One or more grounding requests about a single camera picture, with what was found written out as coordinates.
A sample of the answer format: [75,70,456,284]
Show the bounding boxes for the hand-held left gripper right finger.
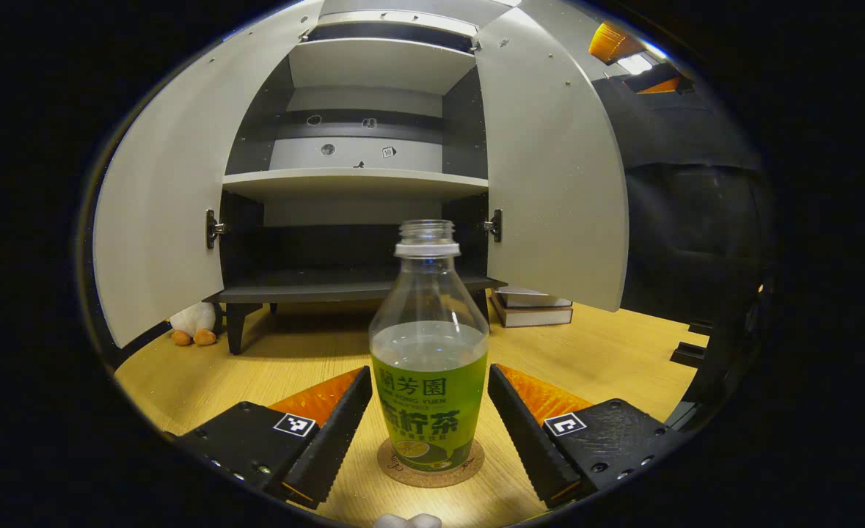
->
[486,363,687,510]

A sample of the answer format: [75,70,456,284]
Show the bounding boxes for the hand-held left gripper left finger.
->
[174,365,374,510]

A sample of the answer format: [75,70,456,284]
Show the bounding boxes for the round cork coaster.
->
[377,436,486,488]

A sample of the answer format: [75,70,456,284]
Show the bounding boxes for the green tea bottle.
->
[368,219,489,474]

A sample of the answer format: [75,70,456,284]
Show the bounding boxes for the white cabinet door square stickers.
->
[474,7,629,312]

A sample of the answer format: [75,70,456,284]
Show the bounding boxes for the white and grey cabinet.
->
[205,0,510,356]

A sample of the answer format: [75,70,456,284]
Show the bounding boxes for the white cabinet door heart sticker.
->
[93,0,326,349]

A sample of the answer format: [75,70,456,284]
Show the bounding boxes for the thin white book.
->
[494,286,573,309]

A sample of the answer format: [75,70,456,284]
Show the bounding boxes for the white plush toy orange feet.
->
[168,302,222,347]

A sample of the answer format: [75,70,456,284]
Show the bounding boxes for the black stand foot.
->
[670,319,712,369]

